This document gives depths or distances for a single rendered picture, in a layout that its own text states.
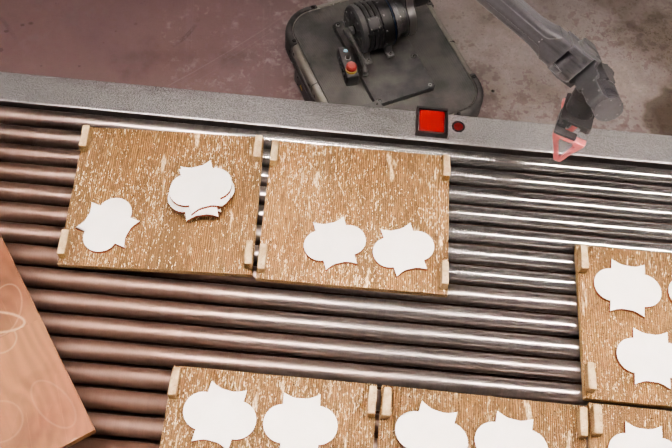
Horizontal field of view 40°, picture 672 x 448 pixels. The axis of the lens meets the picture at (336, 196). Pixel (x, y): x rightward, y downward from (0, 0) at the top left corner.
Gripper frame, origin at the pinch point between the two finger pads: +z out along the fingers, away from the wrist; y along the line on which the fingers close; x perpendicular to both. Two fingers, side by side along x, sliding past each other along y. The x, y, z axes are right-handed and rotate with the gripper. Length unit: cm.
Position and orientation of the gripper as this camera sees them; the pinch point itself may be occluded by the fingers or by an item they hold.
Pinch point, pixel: (561, 144)
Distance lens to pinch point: 200.8
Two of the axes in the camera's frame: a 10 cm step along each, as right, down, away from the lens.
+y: 3.3, -5.8, 7.4
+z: -2.2, 7.1, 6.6
